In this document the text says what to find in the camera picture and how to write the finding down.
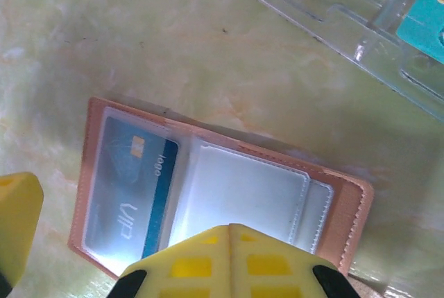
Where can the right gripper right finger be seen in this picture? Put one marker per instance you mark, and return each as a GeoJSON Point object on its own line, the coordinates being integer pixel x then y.
{"type": "Point", "coordinates": [277, 267]}

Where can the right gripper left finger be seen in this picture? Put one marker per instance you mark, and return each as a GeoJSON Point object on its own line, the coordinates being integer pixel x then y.
{"type": "Point", "coordinates": [194, 263]}

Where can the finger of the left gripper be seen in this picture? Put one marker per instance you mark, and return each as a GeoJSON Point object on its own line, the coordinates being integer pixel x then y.
{"type": "Point", "coordinates": [17, 221]}

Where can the blue VIP card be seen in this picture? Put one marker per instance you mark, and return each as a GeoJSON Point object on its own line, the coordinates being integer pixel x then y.
{"type": "Point", "coordinates": [118, 180]}

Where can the group of teal packets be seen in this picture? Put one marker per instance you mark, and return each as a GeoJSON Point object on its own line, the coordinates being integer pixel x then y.
{"type": "Point", "coordinates": [347, 0]}

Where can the teal membership card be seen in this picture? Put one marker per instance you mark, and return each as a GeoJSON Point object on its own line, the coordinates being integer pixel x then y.
{"type": "Point", "coordinates": [423, 24]}

